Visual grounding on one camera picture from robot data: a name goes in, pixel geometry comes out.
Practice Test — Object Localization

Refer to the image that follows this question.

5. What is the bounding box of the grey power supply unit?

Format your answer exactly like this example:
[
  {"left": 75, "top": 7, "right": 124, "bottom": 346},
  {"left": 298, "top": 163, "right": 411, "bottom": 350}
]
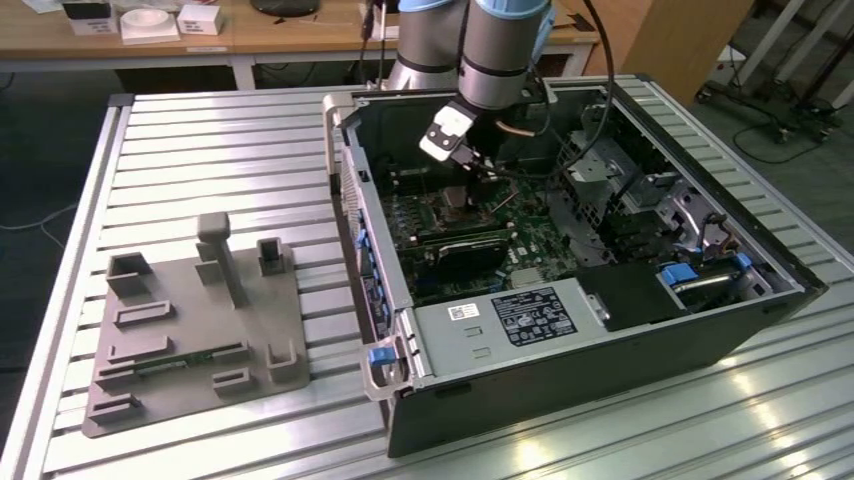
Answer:
[{"left": 404, "top": 278, "right": 613, "bottom": 377}]

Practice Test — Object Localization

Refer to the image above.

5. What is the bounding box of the wooden cabinet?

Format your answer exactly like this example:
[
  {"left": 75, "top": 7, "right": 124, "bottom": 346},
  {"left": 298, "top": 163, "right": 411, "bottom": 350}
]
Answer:
[{"left": 618, "top": 0, "right": 759, "bottom": 107}]

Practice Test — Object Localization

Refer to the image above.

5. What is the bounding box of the black round base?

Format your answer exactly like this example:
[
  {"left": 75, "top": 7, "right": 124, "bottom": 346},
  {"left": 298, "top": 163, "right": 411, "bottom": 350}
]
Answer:
[{"left": 250, "top": 0, "right": 322, "bottom": 15}]

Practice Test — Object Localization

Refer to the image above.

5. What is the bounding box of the CPU socket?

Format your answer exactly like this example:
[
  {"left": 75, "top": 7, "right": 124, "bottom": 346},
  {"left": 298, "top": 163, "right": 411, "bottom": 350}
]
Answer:
[{"left": 430, "top": 197, "right": 495, "bottom": 234}]

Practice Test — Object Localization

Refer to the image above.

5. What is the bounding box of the grey parts rack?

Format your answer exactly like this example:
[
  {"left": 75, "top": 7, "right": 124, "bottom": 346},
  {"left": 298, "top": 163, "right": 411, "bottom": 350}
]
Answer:
[{"left": 79, "top": 212, "right": 314, "bottom": 440}]

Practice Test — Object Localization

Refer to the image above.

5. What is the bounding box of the white wheeled stand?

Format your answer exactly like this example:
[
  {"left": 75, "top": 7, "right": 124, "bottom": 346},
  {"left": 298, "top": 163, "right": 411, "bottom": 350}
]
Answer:
[{"left": 695, "top": 0, "right": 854, "bottom": 146}]

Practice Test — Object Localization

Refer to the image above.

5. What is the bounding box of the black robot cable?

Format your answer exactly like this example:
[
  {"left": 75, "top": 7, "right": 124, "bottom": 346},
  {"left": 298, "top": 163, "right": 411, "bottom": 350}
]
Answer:
[{"left": 483, "top": 0, "right": 615, "bottom": 176}]

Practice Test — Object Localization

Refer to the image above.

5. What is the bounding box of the white round holder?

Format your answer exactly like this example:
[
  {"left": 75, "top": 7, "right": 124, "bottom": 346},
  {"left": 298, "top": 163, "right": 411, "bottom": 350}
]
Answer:
[{"left": 118, "top": 8, "right": 183, "bottom": 47}]

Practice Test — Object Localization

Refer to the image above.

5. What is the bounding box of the black graphics card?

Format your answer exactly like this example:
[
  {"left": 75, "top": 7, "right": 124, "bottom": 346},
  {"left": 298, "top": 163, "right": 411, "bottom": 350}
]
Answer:
[{"left": 426, "top": 238, "right": 510, "bottom": 292}]

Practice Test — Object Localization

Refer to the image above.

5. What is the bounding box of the green RAM stick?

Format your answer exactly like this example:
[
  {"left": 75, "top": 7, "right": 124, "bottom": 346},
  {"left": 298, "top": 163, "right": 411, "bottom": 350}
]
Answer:
[{"left": 135, "top": 350, "right": 216, "bottom": 375}]

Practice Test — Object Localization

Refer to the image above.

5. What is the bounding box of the green motherboard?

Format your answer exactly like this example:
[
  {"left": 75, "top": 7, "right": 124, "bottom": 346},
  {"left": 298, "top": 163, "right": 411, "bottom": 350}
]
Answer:
[{"left": 379, "top": 164, "right": 582, "bottom": 306}]

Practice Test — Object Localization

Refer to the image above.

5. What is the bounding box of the wooden desk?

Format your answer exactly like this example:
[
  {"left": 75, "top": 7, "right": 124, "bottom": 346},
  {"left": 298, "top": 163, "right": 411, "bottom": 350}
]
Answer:
[{"left": 0, "top": 0, "right": 602, "bottom": 91}]

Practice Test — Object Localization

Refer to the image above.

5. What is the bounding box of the metal disk bay cage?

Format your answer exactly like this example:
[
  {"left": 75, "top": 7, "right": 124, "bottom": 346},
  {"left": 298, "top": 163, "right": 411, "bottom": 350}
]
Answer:
[{"left": 550, "top": 102, "right": 679, "bottom": 266}]

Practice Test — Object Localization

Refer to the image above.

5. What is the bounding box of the black and grey PC case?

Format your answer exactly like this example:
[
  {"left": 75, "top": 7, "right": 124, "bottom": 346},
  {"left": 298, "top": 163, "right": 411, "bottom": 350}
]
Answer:
[{"left": 322, "top": 74, "right": 830, "bottom": 459}]

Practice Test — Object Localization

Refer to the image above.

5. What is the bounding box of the blue disk carrier handle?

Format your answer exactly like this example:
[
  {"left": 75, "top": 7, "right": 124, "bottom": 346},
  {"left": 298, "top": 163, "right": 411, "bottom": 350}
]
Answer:
[{"left": 657, "top": 263, "right": 701, "bottom": 290}]

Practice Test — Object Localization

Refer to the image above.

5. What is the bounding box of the white box with black top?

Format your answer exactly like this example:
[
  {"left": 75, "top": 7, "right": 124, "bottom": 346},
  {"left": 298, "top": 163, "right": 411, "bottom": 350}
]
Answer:
[{"left": 63, "top": 0, "right": 116, "bottom": 37}]

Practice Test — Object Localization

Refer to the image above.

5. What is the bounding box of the metal wire locking lever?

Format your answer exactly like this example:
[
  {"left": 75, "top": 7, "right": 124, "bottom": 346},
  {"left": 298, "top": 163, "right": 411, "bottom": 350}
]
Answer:
[{"left": 494, "top": 180, "right": 522, "bottom": 212}]

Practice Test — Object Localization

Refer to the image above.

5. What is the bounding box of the small silver heat sink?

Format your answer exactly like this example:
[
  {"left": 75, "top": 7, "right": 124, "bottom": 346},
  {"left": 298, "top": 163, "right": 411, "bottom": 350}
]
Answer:
[{"left": 511, "top": 267, "right": 547, "bottom": 290}]

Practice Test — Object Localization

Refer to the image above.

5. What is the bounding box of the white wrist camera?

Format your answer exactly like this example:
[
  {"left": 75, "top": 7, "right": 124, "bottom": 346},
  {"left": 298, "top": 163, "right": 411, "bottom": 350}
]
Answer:
[{"left": 418, "top": 99, "right": 481, "bottom": 162}]

